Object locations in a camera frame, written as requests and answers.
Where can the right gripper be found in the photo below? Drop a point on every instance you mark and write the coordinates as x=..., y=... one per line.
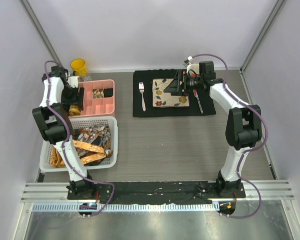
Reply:
x=174, y=87

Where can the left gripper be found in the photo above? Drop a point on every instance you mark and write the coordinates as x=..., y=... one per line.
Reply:
x=76, y=99

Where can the yellow beetle print tie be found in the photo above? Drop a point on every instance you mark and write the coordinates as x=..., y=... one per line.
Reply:
x=74, y=111

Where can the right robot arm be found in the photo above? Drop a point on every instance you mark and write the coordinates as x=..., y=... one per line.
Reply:
x=243, y=128

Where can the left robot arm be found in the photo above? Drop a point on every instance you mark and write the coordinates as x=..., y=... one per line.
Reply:
x=55, y=127

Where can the clear plastic cup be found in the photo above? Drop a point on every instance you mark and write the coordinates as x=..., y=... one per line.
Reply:
x=86, y=77

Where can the beige patterned rolled tie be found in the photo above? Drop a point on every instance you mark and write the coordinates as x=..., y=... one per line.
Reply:
x=98, y=93

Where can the pink compartment organizer tray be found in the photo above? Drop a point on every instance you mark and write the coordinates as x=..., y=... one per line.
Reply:
x=99, y=106

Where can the floral square ceramic plate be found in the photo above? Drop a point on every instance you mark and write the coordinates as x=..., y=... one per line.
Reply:
x=165, y=99

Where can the black rolled tie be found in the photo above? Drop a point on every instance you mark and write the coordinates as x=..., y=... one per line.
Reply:
x=108, y=92

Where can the yellow mug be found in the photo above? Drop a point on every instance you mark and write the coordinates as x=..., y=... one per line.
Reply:
x=79, y=67

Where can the black cloth placemat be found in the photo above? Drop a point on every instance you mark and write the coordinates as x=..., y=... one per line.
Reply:
x=147, y=77

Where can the silver fork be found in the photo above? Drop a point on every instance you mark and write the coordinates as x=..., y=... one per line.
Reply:
x=141, y=90

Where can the brown white patterned tie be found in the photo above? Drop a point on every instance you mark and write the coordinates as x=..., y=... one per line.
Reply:
x=98, y=135

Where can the white perforated plastic basket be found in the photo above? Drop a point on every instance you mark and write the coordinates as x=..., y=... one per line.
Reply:
x=78, y=123

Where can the orange patterned tie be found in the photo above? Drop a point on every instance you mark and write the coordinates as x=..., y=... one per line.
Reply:
x=88, y=154

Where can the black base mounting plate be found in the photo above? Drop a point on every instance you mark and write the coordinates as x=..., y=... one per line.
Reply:
x=155, y=193

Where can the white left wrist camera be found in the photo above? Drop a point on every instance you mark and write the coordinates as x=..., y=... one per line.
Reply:
x=73, y=81

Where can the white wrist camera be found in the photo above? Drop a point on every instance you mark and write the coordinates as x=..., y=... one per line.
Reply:
x=188, y=63
x=73, y=81

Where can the knife with patterned handle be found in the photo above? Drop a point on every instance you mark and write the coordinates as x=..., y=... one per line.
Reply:
x=198, y=101

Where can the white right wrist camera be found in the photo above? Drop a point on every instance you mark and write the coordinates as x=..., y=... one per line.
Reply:
x=188, y=63

